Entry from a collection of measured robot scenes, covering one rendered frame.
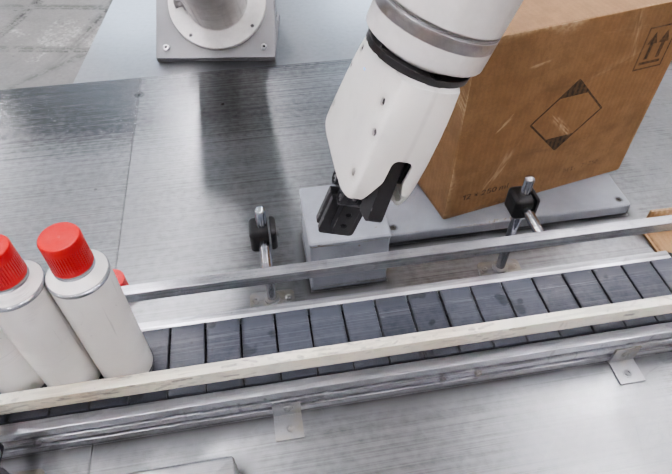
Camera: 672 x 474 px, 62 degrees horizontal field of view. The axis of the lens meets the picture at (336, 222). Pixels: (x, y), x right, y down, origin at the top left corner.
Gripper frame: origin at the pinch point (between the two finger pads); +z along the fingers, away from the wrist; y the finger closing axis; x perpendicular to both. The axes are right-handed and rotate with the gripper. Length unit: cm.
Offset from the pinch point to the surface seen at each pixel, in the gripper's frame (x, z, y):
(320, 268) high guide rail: 2.4, 11.0, -3.1
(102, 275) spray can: -18.0, 9.9, 1.0
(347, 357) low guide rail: 5.8, 15.7, 4.2
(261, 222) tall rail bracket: -3.3, 11.2, -8.9
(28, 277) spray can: -23.5, 11.3, 0.7
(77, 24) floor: -52, 133, -262
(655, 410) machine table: 39.0, 11.7, 11.8
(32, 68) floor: -65, 138, -221
